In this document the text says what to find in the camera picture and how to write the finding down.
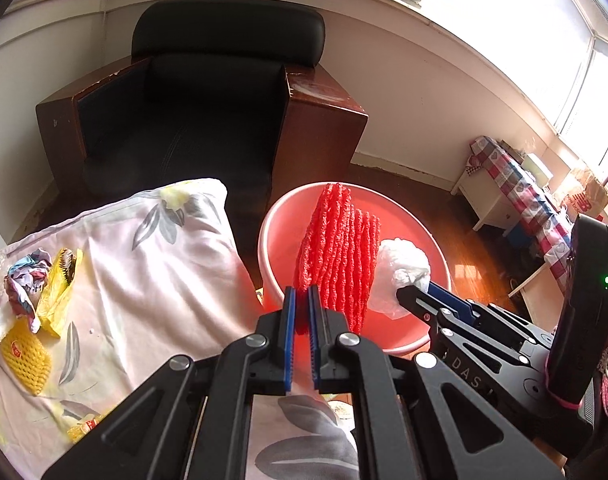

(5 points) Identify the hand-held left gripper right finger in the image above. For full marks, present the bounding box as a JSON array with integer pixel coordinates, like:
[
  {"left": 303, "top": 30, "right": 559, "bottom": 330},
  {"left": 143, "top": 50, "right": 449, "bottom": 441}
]
[{"left": 309, "top": 285, "right": 565, "bottom": 480}]

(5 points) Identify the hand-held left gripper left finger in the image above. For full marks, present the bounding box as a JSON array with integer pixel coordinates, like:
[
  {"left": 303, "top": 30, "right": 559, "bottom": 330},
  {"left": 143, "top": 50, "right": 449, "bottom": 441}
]
[{"left": 41, "top": 287, "right": 298, "bottom": 480}]

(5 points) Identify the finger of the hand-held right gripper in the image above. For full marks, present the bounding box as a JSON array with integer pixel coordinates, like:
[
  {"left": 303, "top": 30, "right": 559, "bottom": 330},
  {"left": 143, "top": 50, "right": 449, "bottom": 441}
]
[
  {"left": 429, "top": 282, "right": 555, "bottom": 348},
  {"left": 396, "top": 285, "right": 575, "bottom": 441}
]

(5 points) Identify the white wrapper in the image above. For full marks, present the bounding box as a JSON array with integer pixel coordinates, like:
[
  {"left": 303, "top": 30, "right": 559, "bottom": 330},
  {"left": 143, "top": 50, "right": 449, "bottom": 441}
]
[{"left": 371, "top": 238, "right": 432, "bottom": 321}]

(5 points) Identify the red foam fruit net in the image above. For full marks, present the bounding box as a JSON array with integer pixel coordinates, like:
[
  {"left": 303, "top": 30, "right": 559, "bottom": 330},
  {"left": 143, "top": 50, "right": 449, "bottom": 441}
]
[{"left": 293, "top": 182, "right": 381, "bottom": 336}]

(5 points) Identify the pink plastic basin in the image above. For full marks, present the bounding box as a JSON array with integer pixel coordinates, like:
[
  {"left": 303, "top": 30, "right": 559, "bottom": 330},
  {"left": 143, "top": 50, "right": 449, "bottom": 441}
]
[{"left": 257, "top": 182, "right": 452, "bottom": 353}]

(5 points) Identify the brown paper bag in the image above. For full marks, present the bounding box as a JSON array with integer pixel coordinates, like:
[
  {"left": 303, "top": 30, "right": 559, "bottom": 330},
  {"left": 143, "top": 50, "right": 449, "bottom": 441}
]
[{"left": 554, "top": 162, "right": 608, "bottom": 223}]

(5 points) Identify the white cabinet with checkered cloth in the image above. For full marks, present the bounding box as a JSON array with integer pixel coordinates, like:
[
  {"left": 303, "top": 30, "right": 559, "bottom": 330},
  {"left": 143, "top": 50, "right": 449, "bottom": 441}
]
[{"left": 465, "top": 135, "right": 575, "bottom": 281}]

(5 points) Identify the pale green box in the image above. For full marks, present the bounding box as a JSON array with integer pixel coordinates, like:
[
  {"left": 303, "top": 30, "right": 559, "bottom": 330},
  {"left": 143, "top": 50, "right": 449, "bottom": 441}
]
[{"left": 521, "top": 152, "right": 555, "bottom": 186}]

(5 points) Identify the floral white cloth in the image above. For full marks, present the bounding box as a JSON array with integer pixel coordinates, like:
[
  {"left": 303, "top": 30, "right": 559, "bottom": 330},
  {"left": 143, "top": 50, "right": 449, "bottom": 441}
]
[{"left": 0, "top": 177, "right": 360, "bottom": 480}]

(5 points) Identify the black leather wooden armchair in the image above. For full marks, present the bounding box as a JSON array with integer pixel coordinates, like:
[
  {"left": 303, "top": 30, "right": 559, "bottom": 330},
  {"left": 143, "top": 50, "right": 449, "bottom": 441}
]
[{"left": 35, "top": 0, "right": 370, "bottom": 213}]

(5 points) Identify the yellow plastic bag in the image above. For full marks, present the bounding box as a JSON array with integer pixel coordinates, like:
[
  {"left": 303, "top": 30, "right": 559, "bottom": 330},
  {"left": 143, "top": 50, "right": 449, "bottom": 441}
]
[{"left": 36, "top": 247, "right": 84, "bottom": 338}]

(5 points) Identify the crumpled colourful wrapper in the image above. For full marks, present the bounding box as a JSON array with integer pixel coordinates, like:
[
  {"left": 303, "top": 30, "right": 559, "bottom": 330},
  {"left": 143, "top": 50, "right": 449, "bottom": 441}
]
[{"left": 4, "top": 247, "right": 52, "bottom": 333}]

